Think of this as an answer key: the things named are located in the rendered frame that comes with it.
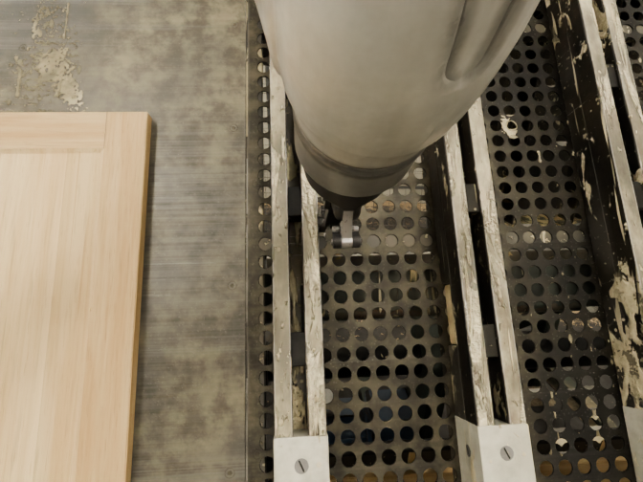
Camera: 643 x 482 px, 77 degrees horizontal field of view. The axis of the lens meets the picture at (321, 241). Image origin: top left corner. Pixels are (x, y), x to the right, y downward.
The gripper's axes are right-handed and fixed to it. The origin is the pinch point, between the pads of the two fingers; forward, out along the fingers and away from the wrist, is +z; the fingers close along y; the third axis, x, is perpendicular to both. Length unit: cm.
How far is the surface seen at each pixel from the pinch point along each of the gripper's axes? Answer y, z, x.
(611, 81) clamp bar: 20.6, 2.0, -42.4
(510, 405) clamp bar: -22.8, 1.4, -20.3
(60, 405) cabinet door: -21.0, 6.9, 33.8
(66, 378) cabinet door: -17.9, 6.9, 33.4
